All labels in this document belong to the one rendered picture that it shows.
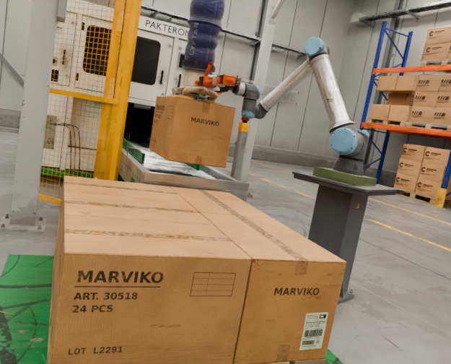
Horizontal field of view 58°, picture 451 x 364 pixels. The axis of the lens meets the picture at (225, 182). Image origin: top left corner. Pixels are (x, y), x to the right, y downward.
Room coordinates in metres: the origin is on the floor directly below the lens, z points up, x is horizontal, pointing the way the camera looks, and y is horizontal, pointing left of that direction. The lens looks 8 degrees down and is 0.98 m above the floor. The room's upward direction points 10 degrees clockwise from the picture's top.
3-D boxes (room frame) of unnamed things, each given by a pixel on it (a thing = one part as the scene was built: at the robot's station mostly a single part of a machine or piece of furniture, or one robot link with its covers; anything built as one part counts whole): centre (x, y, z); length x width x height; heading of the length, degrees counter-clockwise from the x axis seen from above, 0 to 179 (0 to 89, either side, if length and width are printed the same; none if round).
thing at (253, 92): (2.80, -0.06, 1.21); 0.12 x 0.09 x 0.10; 113
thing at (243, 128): (3.29, -0.07, 0.50); 0.07 x 0.07 x 1.00; 23
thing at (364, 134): (2.57, -0.75, 0.99); 0.17 x 0.15 x 0.18; 149
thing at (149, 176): (2.57, 0.17, 0.58); 0.70 x 0.03 x 0.06; 113
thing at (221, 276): (1.85, 0.19, 0.34); 1.20 x 1.00 x 0.40; 23
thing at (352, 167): (2.58, -0.75, 0.85); 0.19 x 0.19 x 0.10
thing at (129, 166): (3.52, 0.92, 0.50); 2.31 x 0.05 x 0.19; 23
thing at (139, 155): (3.87, 1.00, 0.60); 1.60 x 0.10 x 0.09; 23
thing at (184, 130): (2.89, 0.31, 0.88); 0.60 x 0.40 x 0.40; 23
